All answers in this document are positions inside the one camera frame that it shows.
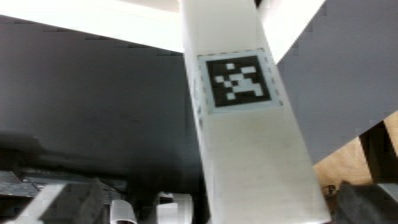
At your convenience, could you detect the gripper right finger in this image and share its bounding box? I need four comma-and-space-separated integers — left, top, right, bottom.
334, 183, 398, 224

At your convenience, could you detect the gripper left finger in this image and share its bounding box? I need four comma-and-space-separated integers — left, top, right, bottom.
0, 176, 107, 224

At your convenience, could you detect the white leg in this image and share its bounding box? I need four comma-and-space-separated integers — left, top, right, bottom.
180, 0, 331, 224

